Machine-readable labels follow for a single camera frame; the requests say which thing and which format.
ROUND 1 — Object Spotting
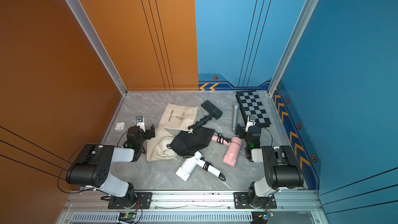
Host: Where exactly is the black drawstring pouch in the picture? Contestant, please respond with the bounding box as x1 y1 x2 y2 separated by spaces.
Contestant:
167 127 215 158

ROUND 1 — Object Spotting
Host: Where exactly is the white hair dryer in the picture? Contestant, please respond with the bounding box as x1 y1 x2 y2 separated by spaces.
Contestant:
176 151 226 181

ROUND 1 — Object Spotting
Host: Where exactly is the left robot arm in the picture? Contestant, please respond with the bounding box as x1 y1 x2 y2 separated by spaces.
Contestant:
65 125 155 209

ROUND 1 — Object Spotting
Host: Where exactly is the pink hair dryer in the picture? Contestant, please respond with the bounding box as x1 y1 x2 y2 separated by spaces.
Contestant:
211 134 243 167

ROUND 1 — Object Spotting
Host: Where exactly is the black hair dryer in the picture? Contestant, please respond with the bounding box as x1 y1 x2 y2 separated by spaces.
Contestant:
188 100 222 130

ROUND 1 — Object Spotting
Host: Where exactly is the grey microphone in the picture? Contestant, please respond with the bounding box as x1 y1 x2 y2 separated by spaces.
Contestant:
232 102 240 132

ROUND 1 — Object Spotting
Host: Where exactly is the folded checkered chess board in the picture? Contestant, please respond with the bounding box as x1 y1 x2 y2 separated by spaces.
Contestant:
236 91 271 128

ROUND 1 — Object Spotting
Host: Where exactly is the white earbuds case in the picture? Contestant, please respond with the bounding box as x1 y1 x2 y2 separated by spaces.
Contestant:
115 122 125 131

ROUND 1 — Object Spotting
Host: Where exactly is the left green circuit board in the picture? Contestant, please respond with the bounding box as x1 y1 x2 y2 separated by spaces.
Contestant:
117 212 137 224

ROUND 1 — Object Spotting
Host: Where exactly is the green circuit board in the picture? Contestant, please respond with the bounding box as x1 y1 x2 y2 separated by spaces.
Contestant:
250 212 274 224
117 212 137 224

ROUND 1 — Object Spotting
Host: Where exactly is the right green circuit board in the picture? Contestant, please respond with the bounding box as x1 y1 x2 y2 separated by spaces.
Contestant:
250 212 274 224

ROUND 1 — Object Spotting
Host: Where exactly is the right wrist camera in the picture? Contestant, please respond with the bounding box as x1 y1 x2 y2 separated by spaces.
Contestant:
245 115 256 132

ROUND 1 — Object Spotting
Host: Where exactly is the beige crumpled drawstring pouch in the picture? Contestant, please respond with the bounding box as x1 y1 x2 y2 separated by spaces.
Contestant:
146 125 177 162

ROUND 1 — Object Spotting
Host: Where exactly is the beige printed drawstring pouch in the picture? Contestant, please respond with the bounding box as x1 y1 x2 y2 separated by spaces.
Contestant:
158 103 199 131

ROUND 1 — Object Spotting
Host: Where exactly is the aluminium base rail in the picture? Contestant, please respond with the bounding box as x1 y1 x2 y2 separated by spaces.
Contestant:
57 190 328 224

